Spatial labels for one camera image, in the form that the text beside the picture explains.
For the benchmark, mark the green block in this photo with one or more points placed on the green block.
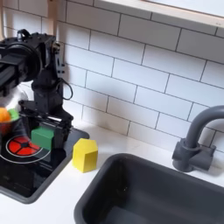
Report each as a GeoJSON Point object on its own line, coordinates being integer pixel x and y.
{"type": "Point", "coordinates": [42, 137]}

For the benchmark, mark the steel pot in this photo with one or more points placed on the steel pot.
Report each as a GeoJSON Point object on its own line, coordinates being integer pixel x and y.
{"type": "Point", "coordinates": [5, 128]}

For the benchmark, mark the orange toy carrot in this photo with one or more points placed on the orange toy carrot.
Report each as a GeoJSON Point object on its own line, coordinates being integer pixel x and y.
{"type": "Point", "coordinates": [4, 115]}

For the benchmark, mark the yellow block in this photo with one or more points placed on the yellow block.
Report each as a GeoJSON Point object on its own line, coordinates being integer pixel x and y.
{"type": "Point", "coordinates": [84, 156]}

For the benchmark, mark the black stove top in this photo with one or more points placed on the black stove top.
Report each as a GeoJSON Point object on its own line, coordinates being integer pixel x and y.
{"type": "Point", "coordinates": [43, 172]}

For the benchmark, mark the wooden spoon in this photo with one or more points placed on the wooden spoon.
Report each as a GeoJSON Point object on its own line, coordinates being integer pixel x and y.
{"type": "Point", "coordinates": [53, 17]}

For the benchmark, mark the dark grey sink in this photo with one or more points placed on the dark grey sink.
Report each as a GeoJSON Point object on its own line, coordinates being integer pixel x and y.
{"type": "Point", "coordinates": [151, 192]}

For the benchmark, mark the dark grey tap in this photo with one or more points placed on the dark grey tap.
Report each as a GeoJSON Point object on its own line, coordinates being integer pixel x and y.
{"type": "Point", "coordinates": [189, 154]}

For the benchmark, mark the wooden shelf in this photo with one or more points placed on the wooden shelf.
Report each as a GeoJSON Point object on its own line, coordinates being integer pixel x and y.
{"type": "Point", "coordinates": [163, 13]}

